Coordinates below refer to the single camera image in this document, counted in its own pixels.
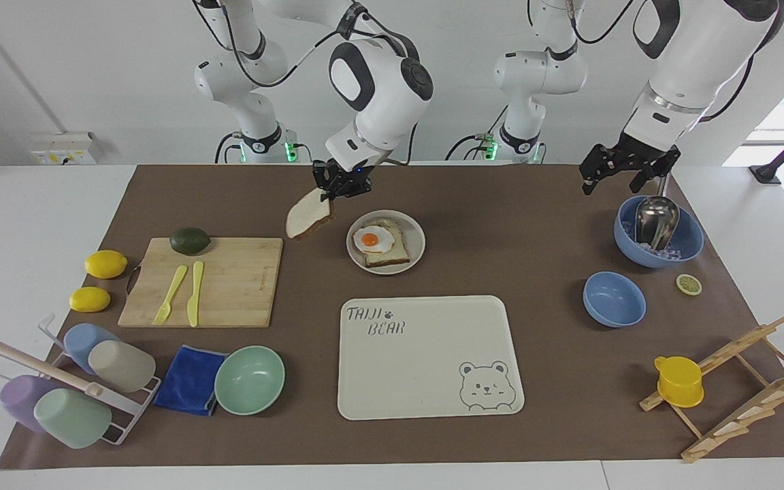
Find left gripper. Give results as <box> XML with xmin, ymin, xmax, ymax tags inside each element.
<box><xmin>579</xmin><ymin>133</ymin><xmax>681</xmax><ymax>197</ymax></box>

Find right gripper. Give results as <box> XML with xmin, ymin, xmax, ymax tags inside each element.
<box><xmin>312</xmin><ymin>158</ymin><xmax>373</xmax><ymax>202</ymax></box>

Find plain bread slice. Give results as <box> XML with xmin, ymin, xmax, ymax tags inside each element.
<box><xmin>286</xmin><ymin>188</ymin><xmax>336</xmax><ymax>240</ymax></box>

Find round beige plate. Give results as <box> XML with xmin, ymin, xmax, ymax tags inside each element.
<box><xmin>346</xmin><ymin>210</ymin><xmax>426</xmax><ymax>275</ymax></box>

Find metal scoop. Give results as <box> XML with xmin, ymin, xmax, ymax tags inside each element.
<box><xmin>634</xmin><ymin>173</ymin><xmax>681</xmax><ymax>251</ymax></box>

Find fried egg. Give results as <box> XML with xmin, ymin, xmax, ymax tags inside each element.
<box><xmin>353</xmin><ymin>224</ymin><xmax>397</xmax><ymax>255</ymax></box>

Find toasted bread slice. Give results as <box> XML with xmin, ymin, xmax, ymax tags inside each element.
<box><xmin>362</xmin><ymin>219</ymin><xmax>411</xmax><ymax>267</ymax></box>

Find clear ice cubes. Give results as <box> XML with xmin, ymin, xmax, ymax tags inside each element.
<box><xmin>622</xmin><ymin>221</ymin><xmax>684</xmax><ymax>261</ymax></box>

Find large blue bowl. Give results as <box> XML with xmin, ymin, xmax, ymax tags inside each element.
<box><xmin>613</xmin><ymin>195</ymin><xmax>705</xmax><ymax>269</ymax></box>

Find small blue bowl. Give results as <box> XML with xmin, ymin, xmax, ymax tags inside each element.
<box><xmin>583</xmin><ymin>271</ymin><xmax>647</xmax><ymax>329</ymax></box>

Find wooden cutting board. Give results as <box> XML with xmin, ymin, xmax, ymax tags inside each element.
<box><xmin>118</xmin><ymin>237</ymin><xmax>284</xmax><ymax>329</ymax></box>

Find dark green avocado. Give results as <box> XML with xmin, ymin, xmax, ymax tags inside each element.
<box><xmin>169</xmin><ymin>227</ymin><xmax>212</xmax><ymax>256</ymax></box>

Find yellow plastic knife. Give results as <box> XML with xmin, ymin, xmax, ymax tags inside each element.
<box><xmin>186</xmin><ymin>261</ymin><xmax>205</xmax><ymax>328</ymax></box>

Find cream tray with bear print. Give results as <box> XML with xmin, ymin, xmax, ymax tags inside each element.
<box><xmin>337</xmin><ymin>295</ymin><xmax>525</xmax><ymax>421</ymax></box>

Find yellow plastic fork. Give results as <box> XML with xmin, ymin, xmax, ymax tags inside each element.
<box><xmin>152</xmin><ymin>265</ymin><xmax>189</xmax><ymax>325</ymax></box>

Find mint green bowl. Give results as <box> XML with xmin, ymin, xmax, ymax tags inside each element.
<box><xmin>214</xmin><ymin>345</ymin><xmax>286</xmax><ymax>417</ymax></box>

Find yellow cup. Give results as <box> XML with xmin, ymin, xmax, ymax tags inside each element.
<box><xmin>654</xmin><ymin>355</ymin><xmax>704</xmax><ymax>408</ymax></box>

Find yellow lemon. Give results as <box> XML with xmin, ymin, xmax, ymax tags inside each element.
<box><xmin>69</xmin><ymin>287</ymin><xmax>112</xmax><ymax>313</ymax></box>
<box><xmin>84</xmin><ymin>250</ymin><xmax>129</xmax><ymax>280</ymax></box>

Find blue cloth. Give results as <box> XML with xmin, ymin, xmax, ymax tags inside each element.
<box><xmin>152</xmin><ymin>344</ymin><xmax>229</xmax><ymax>417</ymax></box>

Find wooden drying rack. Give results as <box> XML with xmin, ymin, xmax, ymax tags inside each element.
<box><xmin>640</xmin><ymin>312</ymin><xmax>784</xmax><ymax>464</ymax></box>

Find beige cup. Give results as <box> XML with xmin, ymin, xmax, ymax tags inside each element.
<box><xmin>87</xmin><ymin>340</ymin><xmax>157</xmax><ymax>394</ymax></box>

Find light blue cup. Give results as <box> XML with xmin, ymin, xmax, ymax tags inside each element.
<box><xmin>63</xmin><ymin>323</ymin><xmax>121</xmax><ymax>376</ymax></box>

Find mint green cup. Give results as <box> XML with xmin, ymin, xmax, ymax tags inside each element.
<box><xmin>33</xmin><ymin>388</ymin><xmax>113</xmax><ymax>450</ymax></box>

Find purple cup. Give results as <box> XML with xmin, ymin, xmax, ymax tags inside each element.
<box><xmin>0</xmin><ymin>374</ymin><xmax>61</xmax><ymax>434</ymax></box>

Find black cable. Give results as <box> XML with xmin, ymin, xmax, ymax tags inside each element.
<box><xmin>444</xmin><ymin>104</ymin><xmax>510</xmax><ymax>163</ymax></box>
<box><xmin>527</xmin><ymin>0</ymin><xmax>638</xmax><ymax>46</ymax></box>
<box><xmin>214</xmin><ymin>131</ymin><xmax>244</xmax><ymax>165</ymax></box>
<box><xmin>697</xmin><ymin>0</ymin><xmax>784</xmax><ymax>125</ymax></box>
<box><xmin>191</xmin><ymin>0</ymin><xmax>420</xmax><ymax>88</ymax></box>

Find white wall socket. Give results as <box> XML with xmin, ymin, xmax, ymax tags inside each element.
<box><xmin>30</xmin><ymin>131</ymin><xmax>97</xmax><ymax>166</ymax></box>

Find white wire cup rack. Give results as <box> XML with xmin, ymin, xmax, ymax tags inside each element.
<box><xmin>0</xmin><ymin>313</ymin><xmax>161</xmax><ymax>447</ymax></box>

